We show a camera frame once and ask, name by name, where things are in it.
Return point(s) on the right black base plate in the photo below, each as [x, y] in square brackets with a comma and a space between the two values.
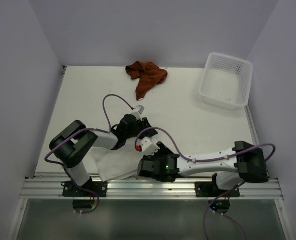
[210, 190]

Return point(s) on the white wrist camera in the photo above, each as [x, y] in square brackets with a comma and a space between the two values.
[147, 147]
[137, 111]

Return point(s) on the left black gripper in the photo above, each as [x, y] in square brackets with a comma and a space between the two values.
[143, 123]

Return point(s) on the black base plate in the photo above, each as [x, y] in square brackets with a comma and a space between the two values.
[210, 190]
[96, 188]

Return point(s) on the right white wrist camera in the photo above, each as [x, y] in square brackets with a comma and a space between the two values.
[147, 147]

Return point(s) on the white towel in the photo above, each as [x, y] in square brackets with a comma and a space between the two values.
[115, 164]

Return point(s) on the white plastic basket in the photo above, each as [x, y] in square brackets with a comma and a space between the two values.
[226, 81]

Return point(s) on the brown towel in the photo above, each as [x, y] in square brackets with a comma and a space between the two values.
[149, 75]

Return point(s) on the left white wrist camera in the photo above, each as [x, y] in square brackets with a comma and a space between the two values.
[137, 111]

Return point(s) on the aluminium mounting rail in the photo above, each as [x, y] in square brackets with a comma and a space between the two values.
[135, 188]

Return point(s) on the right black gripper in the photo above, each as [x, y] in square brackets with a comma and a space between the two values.
[163, 149]

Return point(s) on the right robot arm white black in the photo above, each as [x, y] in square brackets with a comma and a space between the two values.
[243, 163]

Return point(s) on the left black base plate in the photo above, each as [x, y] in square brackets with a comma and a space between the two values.
[96, 188]

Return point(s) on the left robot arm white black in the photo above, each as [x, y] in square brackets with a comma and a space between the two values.
[75, 141]

